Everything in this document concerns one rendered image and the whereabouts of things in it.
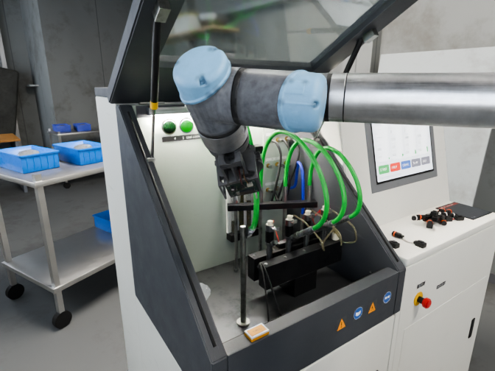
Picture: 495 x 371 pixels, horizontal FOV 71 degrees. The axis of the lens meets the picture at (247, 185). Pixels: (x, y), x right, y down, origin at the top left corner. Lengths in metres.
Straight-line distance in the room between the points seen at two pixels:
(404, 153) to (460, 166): 1.40
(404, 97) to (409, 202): 1.10
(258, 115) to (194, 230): 0.88
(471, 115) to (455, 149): 2.40
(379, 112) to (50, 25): 6.46
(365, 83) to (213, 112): 0.23
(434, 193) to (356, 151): 0.55
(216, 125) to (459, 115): 0.33
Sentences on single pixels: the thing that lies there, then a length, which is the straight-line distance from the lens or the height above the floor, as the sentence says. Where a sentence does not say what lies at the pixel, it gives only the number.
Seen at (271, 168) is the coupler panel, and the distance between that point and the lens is 1.35.
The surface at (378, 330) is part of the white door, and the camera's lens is 1.24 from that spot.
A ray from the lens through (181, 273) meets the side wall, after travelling 0.84.
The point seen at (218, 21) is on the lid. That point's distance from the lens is 0.91.
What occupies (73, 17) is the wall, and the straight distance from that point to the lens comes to 6.91.
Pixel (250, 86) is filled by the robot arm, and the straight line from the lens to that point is 0.44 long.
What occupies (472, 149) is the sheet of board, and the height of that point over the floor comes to 1.07.
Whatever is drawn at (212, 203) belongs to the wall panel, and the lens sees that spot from 1.28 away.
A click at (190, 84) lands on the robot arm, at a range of 0.44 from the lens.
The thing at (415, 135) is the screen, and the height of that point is 1.30.
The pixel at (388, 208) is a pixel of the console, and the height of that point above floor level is 1.03.
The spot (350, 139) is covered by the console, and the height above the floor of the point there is 1.32.
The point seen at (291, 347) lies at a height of 0.88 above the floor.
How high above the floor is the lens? 1.51
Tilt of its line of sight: 16 degrees down
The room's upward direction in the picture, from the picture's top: straight up
